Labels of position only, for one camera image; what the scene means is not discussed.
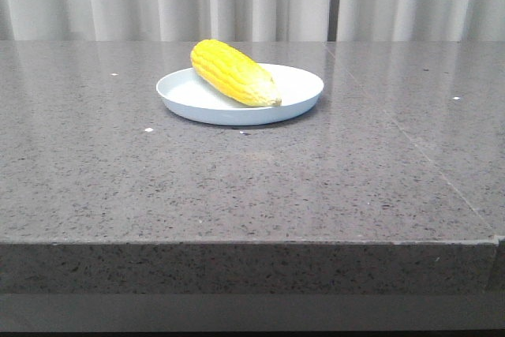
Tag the light blue round plate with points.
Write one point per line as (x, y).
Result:
(188, 95)

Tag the yellow corn cob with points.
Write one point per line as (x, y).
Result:
(235, 74)

